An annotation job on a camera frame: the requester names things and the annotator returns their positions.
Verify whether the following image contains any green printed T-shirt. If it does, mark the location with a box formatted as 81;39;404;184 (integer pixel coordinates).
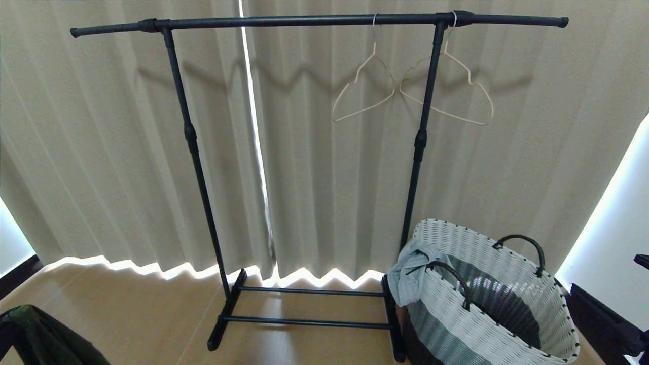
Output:
0;304;110;365

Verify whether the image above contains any white laundry basket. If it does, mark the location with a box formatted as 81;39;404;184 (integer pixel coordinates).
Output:
401;219;581;365

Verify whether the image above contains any black clothes rack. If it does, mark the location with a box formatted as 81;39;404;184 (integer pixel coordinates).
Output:
70;10;569;363

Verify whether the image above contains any pink clothes hanger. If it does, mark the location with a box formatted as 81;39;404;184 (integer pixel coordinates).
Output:
399;11;495;126
332;13;396;122

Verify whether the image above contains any beige curtain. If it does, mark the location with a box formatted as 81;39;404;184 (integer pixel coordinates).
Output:
0;0;649;289

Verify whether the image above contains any pale blue-grey garment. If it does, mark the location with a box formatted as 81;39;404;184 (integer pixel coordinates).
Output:
388;238;457;307

